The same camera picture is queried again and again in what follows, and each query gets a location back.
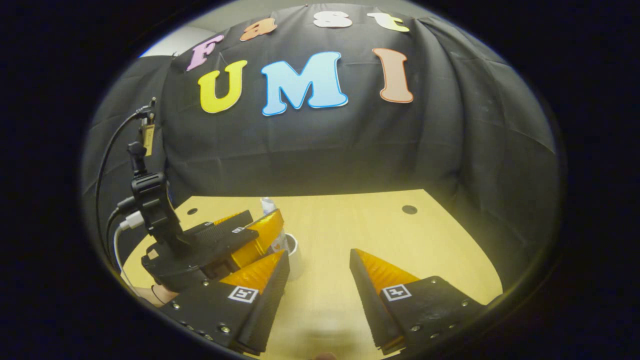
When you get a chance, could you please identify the white cup with wooden handle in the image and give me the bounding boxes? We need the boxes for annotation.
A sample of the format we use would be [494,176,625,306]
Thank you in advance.
[272,231,303,282]

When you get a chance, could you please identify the white cable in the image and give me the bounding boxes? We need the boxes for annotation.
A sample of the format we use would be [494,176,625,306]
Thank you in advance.
[112,212,146,293]

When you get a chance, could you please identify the black cable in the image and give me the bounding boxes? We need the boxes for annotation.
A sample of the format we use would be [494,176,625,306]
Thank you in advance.
[94,106,151,273]

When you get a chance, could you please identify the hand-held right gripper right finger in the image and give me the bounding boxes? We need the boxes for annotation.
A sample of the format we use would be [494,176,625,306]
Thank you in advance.
[348,248,487,357]

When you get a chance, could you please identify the light wooden desktop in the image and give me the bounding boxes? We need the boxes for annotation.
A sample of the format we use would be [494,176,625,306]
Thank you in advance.
[122,189,503,360]

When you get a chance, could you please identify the black backdrop cloth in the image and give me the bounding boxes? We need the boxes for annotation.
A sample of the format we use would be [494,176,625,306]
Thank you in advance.
[82,4,558,283]

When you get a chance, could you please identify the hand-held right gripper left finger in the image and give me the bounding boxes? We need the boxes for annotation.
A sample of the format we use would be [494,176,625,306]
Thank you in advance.
[159,250,291,357]

